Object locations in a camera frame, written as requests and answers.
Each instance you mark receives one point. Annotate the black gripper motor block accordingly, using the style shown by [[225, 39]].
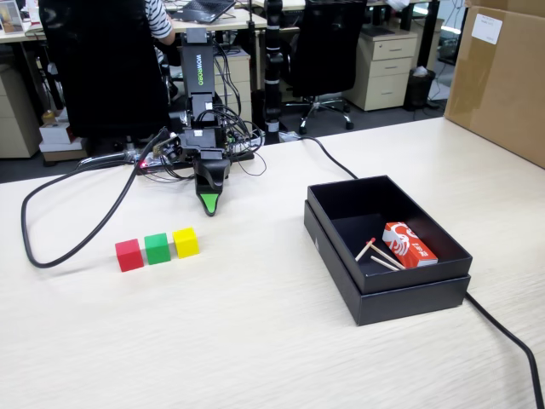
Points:
[[204, 153]]

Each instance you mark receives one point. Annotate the yellow wooden cube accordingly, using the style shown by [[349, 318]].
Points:
[[186, 243]]

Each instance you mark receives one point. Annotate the red wooden cube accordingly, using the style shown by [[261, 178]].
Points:
[[129, 255]]

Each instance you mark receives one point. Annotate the flat brown box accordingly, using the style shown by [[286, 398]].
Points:
[[64, 156]]

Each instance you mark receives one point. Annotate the small white box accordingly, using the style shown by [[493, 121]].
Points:
[[55, 133]]

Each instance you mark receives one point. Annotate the black cardboard box tray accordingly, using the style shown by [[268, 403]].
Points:
[[409, 277]]

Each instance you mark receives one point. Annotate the black open box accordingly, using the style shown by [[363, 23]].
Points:
[[409, 304]]

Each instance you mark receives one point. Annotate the large brown cardboard box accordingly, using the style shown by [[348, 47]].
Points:
[[502, 93]]

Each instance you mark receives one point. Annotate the black controller board with LED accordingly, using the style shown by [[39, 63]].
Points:
[[151, 164]]

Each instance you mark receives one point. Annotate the green wooden cube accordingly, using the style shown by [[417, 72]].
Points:
[[157, 249]]

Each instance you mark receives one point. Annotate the beige cabinet behind robot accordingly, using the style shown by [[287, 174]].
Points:
[[239, 85]]

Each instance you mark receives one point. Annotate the black pole with white bands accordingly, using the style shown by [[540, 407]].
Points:
[[273, 64]]

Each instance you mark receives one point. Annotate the thin black stand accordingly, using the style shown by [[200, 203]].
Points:
[[252, 42]]

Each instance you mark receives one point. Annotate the black office chair, tall back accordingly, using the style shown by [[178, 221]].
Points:
[[106, 64]]

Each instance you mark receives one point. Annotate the wooden match with red head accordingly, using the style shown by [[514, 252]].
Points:
[[365, 250], [384, 263], [387, 257]]

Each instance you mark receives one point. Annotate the beige desk with laptop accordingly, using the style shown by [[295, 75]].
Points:
[[232, 21]]

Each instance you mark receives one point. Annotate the small yellow-capped bottle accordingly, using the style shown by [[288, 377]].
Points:
[[49, 117]]

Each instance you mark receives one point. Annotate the person in striped shirt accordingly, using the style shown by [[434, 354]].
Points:
[[158, 17]]

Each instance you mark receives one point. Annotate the dark open laptop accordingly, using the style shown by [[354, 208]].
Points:
[[204, 8]]

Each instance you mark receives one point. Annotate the black mesh office chair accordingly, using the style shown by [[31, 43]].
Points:
[[328, 47]]

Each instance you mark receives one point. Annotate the orange and white matchbox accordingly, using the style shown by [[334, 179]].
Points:
[[409, 245]]

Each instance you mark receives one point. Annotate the beige three-drawer cabinet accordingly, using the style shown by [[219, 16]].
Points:
[[383, 72]]

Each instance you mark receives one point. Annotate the beige side cabinet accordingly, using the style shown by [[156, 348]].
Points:
[[17, 119]]

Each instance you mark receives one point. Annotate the black trash bin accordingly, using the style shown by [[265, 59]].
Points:
[[419, 91]]

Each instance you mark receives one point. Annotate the crumpled white paper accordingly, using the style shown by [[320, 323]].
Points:
[[421, 71]]

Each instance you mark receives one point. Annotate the framed desk picture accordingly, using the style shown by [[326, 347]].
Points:
[[10, 17]]

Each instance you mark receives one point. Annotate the white paper shipping label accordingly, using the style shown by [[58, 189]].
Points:
[[486, 29]]

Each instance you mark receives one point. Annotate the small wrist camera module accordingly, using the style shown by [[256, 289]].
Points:
[[167, 149]]

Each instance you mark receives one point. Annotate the black desk frame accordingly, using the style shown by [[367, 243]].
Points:
[[428, 34]]

